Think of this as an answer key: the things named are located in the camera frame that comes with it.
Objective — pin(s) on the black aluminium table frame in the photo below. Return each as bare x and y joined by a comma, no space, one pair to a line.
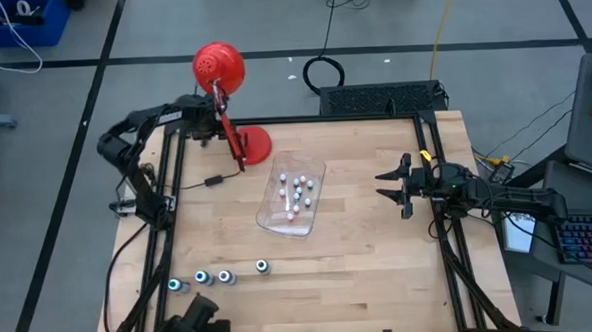
324,119

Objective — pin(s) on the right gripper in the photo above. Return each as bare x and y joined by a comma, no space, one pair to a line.
427,185

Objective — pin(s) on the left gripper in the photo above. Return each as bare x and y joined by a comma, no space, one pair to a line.
199,117

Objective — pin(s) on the small dark bottle white label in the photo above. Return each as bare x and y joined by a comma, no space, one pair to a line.
310,184
296,181

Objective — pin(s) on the black bulky device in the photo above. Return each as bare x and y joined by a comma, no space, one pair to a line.
192,320

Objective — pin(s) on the large black food coloring bottle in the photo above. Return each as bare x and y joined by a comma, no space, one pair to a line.
263,266

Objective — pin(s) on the blue storage bin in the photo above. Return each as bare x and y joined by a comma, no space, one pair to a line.
45,32

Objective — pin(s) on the black perforated computer case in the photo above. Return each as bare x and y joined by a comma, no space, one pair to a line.
373,98

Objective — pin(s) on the grey desk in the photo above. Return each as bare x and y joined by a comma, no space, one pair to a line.
576,174
590,133

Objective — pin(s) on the black keyboard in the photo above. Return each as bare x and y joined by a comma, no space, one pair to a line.
587,238

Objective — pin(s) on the small dark food coloring bottle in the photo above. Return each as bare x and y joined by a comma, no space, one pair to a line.
307,202
298,190

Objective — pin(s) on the clear plastic bin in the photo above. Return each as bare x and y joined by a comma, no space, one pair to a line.
273,222

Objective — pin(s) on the red desk lamp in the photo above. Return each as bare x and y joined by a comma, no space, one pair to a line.
219,66

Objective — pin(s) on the small purple food coloring bottle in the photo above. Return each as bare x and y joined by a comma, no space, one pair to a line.
296,196

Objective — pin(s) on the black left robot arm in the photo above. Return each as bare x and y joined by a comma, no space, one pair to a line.
126,163

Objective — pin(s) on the small brown food coloring bottle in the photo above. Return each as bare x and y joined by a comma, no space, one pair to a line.
281,191

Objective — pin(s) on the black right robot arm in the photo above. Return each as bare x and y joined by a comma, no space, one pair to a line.
517,196

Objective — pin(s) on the white printed paper sheet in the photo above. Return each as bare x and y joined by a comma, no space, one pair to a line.
519,236

